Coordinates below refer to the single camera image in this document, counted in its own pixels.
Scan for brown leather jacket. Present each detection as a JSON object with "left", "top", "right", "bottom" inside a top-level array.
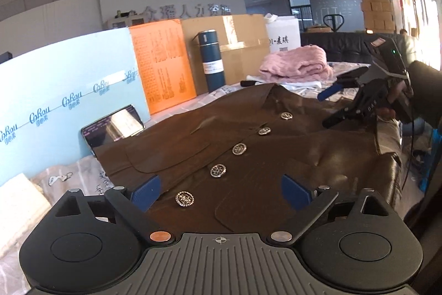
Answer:
[{"left": 96, "top": 84, "right": 401, "bottom": 235}]

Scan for operator right hand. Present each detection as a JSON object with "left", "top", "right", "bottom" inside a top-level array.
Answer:
[{"left": 375, "top": 81, "right": 412, "bottom": 124}]

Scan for black leather sofa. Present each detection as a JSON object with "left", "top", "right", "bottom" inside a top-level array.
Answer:
[{"left": 300, "top": 32, "right": 411, "bottom": 64}]

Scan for pink folded sweater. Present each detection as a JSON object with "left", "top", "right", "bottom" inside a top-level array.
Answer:
[{"left": 259, "top": 45, "right": 333, "bottom": 83}]

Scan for pallet jack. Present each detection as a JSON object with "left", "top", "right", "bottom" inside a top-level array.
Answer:
[{"left": 323, "top": 14, "right": 344, "bottom": 32}]

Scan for stacked cardboard boxes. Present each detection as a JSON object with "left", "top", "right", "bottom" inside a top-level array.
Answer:
[{"left": 361, "top": 0, "right": 396, "bottom": 34}]

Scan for white printed bag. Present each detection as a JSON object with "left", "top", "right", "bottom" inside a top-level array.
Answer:
[{"left": 264, "top": 14, "right": 301, "bottom": 53}]

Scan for black smartphone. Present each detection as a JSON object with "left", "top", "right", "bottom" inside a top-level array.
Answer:
[{"left": 80, "top": 105, "right": 144, "bottom": 156}]

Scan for black remote stick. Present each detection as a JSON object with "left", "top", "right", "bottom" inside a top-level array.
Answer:
[{"left": 240, "top": 80, "right": 262, "bottom": 88}]

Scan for cartoon print bed sheet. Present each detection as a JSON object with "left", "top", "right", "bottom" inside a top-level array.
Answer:
[{"left": 0, "top": 61, "right": 415, "bottom": 295}]

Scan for large cardboard box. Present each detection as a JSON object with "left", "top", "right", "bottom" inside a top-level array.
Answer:
[{"left": 181, "top": 14, "right": 270, "bottom": 95}]

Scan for light blue foam board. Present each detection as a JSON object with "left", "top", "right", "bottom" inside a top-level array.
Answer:
[{"left": 1, "top": 28, "right": 151, "bottom": 183}]

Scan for dark blue thermos bottle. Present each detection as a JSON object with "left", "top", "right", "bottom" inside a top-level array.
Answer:
[{"left": 196, "top": 29, "right": 225, "bottom": 93}]

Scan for orange printed board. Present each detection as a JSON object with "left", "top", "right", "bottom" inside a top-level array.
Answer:
[{"left": 130, "top": 19, "right": 196, "bottom": 114}]

